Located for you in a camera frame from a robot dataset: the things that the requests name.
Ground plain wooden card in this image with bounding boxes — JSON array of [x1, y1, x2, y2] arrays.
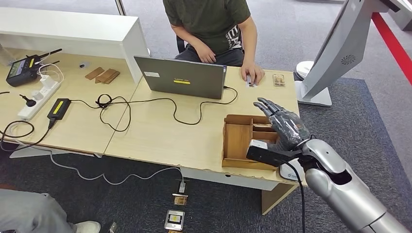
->
[[95, 68, 118, 84], [85, 67, 105, 81], [103, 71, 120, 85]]

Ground white counter shelf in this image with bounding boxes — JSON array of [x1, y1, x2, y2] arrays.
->
[[0, 7, 150, 84]]

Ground silver floor socket box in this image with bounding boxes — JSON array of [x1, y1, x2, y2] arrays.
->
[[164, 210, 186, 231]]

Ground wooden desk leg panel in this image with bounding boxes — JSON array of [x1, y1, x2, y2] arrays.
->
[[261, 183, 300, 216]]

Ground wooden organizer tray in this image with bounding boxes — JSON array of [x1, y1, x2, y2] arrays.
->
[[221, 114, 281, 171]]

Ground white floor cable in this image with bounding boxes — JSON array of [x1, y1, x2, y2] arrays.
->
[[6, 122, 188, 194]]

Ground black laptop power cable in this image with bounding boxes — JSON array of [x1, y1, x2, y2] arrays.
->
[[70, 86, 239, 133]]

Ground person's right hand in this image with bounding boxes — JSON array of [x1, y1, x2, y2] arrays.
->
[[194, 48, 217, 64]]

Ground standing person's leg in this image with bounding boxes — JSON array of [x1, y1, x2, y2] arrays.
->
[[0, 188, 78, 233]]

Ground black power adapter yellow label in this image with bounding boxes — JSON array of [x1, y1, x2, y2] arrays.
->
[[47, 99, 72, 121]]

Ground black handheld controller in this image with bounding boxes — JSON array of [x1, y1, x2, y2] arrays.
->
[[5, 48, 63, 88]]

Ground grey white card reader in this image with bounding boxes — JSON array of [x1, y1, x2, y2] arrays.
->
[[278, 159, 307, 182]]

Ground grey laptop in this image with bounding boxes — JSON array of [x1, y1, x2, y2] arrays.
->
[[133, 56, 227, 100]]

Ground white round base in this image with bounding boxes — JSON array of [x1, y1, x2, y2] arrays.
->
[[296, 60, 315, 81]]

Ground white power strip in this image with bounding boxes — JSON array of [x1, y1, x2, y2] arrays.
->
[[17, 82, 62, 122]]

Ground black plug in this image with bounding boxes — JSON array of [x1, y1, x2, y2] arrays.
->
[[19, 94, 37, 108]]

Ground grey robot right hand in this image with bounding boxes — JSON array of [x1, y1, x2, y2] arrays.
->
[[252, 97, 311, 152]]

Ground white charger with cable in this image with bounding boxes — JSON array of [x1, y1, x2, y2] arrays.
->
[[38, 64, 65, 93]]

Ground grey partition post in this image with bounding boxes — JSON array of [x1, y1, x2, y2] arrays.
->
[[115, 0, 127, 16]]

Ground brass floor socket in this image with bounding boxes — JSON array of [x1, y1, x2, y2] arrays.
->
[[172, 193, 189, 206]]

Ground person's left hand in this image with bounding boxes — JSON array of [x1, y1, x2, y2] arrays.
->
[[240, 61, 266, 86]]

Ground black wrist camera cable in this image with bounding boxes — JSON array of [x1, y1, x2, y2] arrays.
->
[[283, 161, 307, 233]]

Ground black mains cable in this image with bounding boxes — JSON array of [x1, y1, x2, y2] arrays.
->
[[0, 119, 55, 153]]

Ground seated person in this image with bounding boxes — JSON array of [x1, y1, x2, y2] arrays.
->
[[162, 0, 266, 86]]

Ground white kiosk stand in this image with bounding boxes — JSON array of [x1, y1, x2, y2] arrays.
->
[[295, 0, 401, 107]]

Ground white shoe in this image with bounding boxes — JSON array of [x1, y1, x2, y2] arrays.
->
[[76, 221, 102, 233]]

